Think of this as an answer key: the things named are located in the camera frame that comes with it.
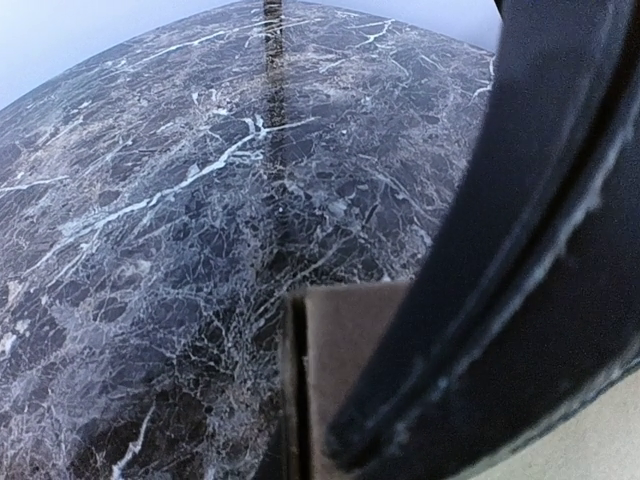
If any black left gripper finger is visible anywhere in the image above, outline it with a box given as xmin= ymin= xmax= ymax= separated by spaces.
xmin=324 ymin=1 xmax=639 ymax=470

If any brown cardboard box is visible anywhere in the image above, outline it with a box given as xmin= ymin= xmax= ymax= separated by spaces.
xmin=279 ymin=282 xmax=639 ymax=479

